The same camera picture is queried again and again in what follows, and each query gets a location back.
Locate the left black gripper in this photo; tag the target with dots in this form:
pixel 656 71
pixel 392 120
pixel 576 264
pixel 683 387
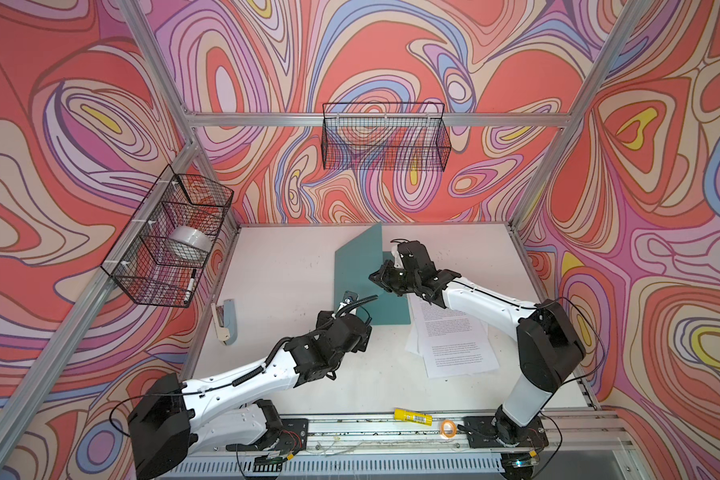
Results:
pixel 326 320

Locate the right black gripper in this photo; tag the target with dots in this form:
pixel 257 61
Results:
pixel 382 277

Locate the teal paper folder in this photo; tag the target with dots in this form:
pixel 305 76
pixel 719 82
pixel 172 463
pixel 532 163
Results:
pixel 353 263

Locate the printed white paper sheet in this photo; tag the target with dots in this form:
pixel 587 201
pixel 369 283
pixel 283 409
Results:
pixel 451 343

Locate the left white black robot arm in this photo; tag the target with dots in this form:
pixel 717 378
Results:
pixel 175 418

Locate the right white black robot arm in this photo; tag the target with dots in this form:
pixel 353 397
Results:
pixel 549 348

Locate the lower white paper sheets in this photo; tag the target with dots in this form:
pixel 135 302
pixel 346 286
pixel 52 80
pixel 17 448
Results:
pixel 412 342

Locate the grey blue stapler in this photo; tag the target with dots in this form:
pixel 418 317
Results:
pixel 225 322

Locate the yellow glue stick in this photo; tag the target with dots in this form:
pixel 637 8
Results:
pixel 404 415

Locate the black white marker pen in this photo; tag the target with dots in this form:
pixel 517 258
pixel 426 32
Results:
pixel 190 289

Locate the white tape roll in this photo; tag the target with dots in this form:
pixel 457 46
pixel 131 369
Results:
pixel 188 242

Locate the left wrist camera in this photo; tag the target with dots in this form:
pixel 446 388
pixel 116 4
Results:
pixel 349 297

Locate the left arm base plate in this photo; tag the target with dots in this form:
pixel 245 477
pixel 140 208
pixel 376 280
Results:
pixel 290 438

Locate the back black wire basket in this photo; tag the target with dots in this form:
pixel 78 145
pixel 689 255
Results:
pixel 385 136

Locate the black wire basket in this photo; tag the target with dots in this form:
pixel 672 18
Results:
pixel 385 136
pixel 146 269

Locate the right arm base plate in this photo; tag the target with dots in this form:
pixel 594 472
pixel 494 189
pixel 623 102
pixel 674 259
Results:
pixel 487 432

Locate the left black wire basket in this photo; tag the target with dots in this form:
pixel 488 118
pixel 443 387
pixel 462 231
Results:
pixel 146 269

